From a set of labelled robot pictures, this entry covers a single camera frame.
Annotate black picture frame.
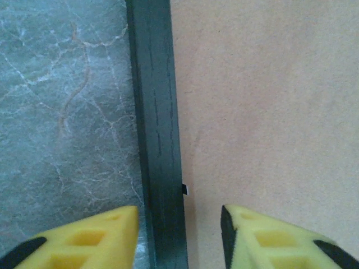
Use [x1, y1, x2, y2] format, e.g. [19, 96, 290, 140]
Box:
[125, 0, 190, 269]

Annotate brown backing board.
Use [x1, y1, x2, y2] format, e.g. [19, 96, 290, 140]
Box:
[169, 0, 359, 269]

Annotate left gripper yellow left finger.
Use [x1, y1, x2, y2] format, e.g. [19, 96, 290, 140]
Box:
[0, 205, 140, 269]

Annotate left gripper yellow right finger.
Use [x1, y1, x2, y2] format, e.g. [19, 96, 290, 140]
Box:
[220, 203, 359, 269]

